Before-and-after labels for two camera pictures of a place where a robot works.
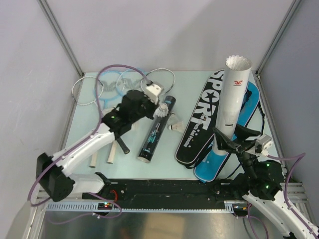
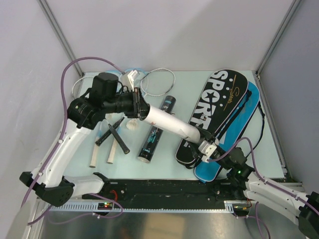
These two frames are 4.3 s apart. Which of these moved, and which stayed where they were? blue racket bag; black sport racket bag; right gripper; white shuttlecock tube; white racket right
Moved: white shuttlecock tube; right gripper
Stayed: white racket right; blue racket bag; black sport racket bag
